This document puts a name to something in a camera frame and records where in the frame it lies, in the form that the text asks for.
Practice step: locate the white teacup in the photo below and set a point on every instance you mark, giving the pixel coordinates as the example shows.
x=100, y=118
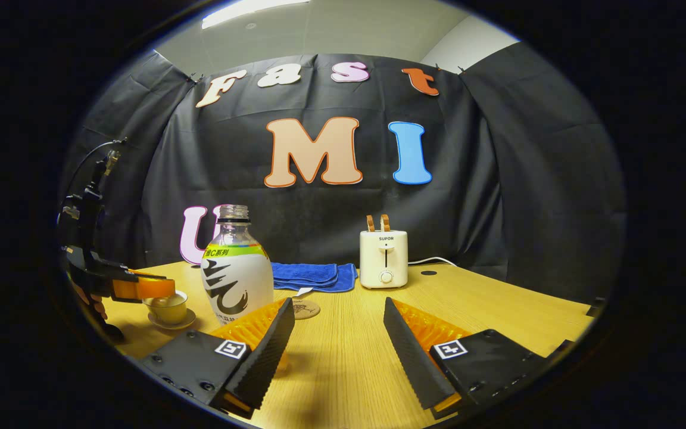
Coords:
x=169, y=314

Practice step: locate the clear water bottle white label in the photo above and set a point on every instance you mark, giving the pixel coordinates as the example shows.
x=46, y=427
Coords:
x=236, y=274

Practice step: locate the white saucer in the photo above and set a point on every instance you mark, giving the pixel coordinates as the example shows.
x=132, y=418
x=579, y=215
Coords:
x=188, y=323

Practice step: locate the white teacup lid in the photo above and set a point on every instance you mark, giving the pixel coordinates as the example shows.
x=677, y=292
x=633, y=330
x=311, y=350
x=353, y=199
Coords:
x=164, y=301

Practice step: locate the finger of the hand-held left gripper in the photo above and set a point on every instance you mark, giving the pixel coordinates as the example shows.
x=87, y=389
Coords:
x=149, y=273
x=140, y=289

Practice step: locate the round wooden coaster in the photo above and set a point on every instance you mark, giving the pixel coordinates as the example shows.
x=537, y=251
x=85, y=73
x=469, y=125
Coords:
x=307, y=310

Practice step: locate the blue folded towel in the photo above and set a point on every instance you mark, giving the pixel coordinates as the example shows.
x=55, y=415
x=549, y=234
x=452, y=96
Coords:
x=313, y=276

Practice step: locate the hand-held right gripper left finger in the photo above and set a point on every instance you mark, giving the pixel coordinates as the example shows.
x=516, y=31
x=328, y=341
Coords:
x=268, y=351

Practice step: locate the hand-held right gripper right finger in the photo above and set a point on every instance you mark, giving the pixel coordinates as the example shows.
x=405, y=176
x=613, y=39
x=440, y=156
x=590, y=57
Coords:
x=411, y=357

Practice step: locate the white toaster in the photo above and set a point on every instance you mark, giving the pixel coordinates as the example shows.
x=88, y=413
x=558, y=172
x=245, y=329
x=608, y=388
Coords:
x=383, y=256

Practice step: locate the black backdrop cloth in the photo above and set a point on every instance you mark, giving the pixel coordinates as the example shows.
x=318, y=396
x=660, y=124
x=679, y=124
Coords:
x=331, y=208

